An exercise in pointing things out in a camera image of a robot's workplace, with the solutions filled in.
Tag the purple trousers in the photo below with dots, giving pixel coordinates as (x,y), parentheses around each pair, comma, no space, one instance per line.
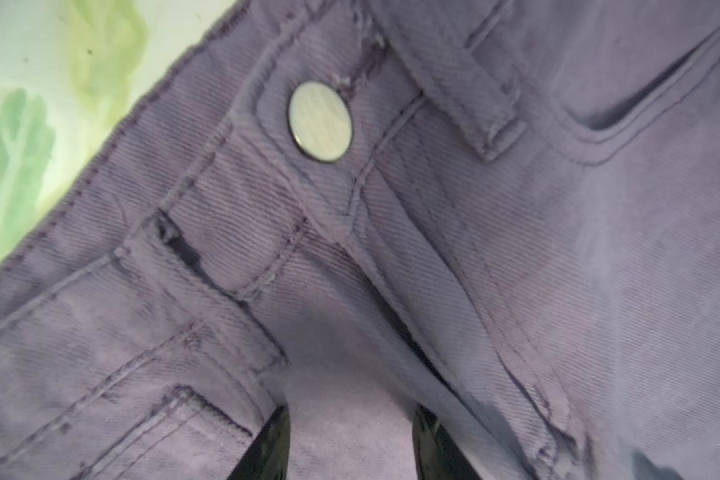
(507,212)

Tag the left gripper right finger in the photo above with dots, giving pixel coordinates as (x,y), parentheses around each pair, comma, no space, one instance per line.
(437,456)

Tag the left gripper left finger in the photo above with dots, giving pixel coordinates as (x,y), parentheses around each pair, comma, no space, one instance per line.
(267,457)

